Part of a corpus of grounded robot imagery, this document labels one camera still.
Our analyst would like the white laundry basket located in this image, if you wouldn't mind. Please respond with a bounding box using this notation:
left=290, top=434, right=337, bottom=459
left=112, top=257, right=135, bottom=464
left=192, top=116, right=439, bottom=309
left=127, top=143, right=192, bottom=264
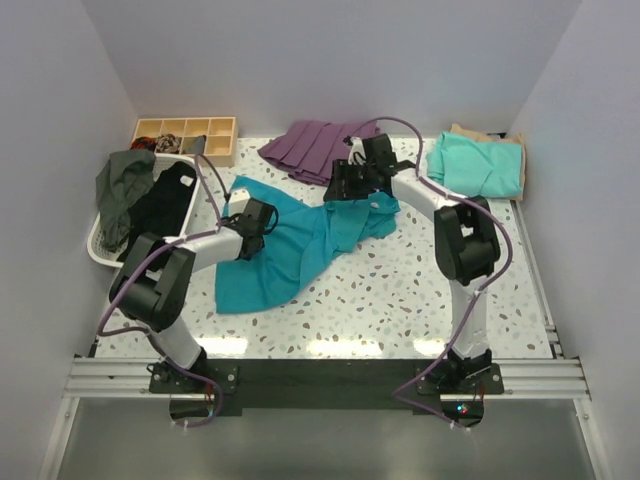
left=86, top=153, right=201, bottom=269

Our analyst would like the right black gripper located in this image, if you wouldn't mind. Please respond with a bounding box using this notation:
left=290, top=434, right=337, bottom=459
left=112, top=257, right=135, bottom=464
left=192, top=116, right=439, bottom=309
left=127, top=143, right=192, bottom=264
left=324, top=159, right=377, bottom=201

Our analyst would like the dark green garment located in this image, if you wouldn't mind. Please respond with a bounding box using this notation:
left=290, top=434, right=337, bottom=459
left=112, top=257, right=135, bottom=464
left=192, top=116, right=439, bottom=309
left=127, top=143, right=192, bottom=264
left=95, top=149, right=156, bottom=252

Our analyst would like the purple pleated skirt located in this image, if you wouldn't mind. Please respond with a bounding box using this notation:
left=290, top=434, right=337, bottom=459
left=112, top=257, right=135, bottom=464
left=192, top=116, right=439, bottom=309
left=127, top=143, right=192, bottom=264
left=258, top=120, right=380, bottom=186

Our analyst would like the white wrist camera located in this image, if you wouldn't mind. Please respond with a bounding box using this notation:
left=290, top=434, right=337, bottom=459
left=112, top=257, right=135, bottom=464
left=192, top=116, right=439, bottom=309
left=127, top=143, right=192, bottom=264
left=226, top=188, right=251, bottom=217
left=343, top=136, right=366, bottom=165

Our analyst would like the mint green folded shirt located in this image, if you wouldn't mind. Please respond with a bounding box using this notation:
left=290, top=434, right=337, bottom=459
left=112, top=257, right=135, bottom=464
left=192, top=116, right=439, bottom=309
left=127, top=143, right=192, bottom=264
left=426, top=132, right=521, bottom=199

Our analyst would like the red black fabric roll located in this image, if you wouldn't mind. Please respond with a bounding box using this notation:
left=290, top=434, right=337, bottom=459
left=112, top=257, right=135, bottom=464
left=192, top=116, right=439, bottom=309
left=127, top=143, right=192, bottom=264
left=130, top=136, right=156, bottom=152

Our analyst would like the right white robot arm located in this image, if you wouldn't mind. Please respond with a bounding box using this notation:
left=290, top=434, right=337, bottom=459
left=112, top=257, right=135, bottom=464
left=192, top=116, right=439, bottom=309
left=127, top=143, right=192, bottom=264
left=324, top=134, right=501, bottom=393

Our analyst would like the black garment in basket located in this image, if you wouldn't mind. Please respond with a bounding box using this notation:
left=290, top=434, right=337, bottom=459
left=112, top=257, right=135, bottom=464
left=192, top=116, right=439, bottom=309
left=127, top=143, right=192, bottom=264
left=117, top=161, right=196, bottom=262

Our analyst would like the wooden compartment organizer box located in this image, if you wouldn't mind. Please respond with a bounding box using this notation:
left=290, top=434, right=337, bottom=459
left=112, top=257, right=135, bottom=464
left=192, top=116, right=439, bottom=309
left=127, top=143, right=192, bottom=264
left=130, top=117, right=239, bottom=168

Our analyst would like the teal t shirt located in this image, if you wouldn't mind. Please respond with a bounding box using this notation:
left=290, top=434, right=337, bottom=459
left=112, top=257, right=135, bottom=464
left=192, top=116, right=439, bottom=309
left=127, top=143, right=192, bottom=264
left=214, top=176, right=400, bottom=314

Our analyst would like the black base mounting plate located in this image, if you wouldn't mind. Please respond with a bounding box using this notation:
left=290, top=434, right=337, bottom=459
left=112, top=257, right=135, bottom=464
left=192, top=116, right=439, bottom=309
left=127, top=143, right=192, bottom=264
left=147, top=359, right=505, bottom=425

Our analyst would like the patterned brown fabric roll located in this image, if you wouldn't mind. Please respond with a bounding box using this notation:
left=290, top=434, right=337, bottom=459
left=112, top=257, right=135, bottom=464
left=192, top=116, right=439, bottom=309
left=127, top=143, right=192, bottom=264
left=155, top=133, right=182, bottom=154

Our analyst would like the dark grey fabric roll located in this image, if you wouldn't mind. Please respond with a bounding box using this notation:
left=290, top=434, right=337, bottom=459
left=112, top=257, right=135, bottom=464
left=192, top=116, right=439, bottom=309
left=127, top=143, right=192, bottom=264
left=181, top=135, right=207, bottom=155

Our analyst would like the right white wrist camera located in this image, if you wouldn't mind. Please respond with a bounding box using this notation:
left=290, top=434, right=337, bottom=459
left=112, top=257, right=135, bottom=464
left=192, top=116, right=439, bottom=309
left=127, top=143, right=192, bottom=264
left=343, top=136, right=366, bottom=165

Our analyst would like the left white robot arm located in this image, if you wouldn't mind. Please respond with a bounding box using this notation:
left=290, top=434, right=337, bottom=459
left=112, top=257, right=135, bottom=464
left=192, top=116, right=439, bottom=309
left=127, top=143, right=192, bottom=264
left=109, top=190, right=279, bottom=393

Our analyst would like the aluminium frame rail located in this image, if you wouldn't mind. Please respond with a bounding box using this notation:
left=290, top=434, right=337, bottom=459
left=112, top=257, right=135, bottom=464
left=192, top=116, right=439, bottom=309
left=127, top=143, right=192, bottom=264
left=63, top=358, right=591, bottom=400

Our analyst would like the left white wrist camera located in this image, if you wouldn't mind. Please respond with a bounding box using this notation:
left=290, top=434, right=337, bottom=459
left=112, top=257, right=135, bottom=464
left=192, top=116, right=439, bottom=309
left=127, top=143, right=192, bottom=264
left=226, top=188, right=251, bottom=217

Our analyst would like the tan folded cloth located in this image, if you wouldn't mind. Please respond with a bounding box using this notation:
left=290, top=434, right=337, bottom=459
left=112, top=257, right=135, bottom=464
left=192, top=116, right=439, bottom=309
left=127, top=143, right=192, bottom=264
left=449, top=123, right=527, bottom=202

